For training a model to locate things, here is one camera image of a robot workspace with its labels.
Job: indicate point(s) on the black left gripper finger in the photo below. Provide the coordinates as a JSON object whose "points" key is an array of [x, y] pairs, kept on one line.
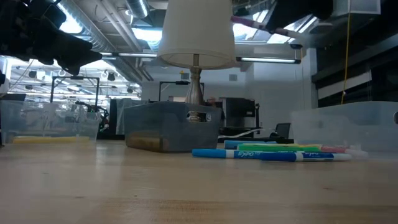
{"points": [[71, 68], [77, 53]]}

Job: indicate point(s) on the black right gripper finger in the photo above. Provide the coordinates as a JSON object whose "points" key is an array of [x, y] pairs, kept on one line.
{"points": [[280, 20]]}

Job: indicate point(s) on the pink Expo marker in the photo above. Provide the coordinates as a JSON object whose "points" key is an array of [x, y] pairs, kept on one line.
{"points": [[248, 22]]}

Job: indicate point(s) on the yellow highlighter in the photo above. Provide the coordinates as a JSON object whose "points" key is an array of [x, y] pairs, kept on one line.
{"points": [[149, 143], [314, 145], [49, 140]]}

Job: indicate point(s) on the green highlighter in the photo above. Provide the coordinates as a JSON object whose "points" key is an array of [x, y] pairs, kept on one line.
{"points": [[273, 148]]}

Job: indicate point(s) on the dark red Expo marker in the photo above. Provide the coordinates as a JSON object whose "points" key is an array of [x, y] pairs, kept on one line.
{"points": [[335, 149]]}

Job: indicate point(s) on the light blue Expo marker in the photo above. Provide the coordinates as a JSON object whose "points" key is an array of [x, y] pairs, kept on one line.
{"points": [[208, 153]]}

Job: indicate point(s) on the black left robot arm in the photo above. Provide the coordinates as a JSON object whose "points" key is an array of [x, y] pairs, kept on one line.
{"points": [[12, 12]]}

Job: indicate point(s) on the ceiling light bar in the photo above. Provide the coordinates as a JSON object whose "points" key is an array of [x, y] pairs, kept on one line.
{"points": [[136, 55], [267, 60]]}

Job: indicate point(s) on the clear plastic bin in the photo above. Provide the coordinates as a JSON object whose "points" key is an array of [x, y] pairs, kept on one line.
{"points": [[46, 121], [342, 124]]}

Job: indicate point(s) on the grey cloth cover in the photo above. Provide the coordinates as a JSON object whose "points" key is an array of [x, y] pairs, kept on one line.
{"points": [[119, 118]]}

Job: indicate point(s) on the silver table lamp white shade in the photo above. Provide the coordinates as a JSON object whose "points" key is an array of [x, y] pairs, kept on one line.
{"points": [[196, 31]]}

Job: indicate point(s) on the black equipment cabinet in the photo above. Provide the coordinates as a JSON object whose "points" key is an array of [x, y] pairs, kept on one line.
{"points": [[239, 112]]}

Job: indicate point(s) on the person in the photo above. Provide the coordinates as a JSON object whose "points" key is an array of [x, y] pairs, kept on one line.
{"points": [[212, 101]]}

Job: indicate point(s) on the grey office chair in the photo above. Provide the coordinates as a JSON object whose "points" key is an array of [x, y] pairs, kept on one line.
{"points": [[282, 130]]}

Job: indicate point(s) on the smoky grey plastic bin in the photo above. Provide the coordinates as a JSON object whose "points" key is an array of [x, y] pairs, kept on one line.
{"points": [[161, 130]]}

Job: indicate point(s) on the black metal frame stand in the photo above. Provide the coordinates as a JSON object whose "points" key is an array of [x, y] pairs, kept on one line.
{"points": [[74, 77], [182, 82]]}

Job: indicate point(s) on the silver ventilation duct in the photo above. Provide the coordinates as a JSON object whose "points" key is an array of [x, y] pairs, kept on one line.
{"points": [[105, 37], [138, 7]]}

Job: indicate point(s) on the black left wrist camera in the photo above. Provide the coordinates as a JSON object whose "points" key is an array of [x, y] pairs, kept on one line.
{"points": [[51, 15]]}

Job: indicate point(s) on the black aluminium table frame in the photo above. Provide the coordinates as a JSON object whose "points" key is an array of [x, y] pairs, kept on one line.
{"points": [[112, 137]]}

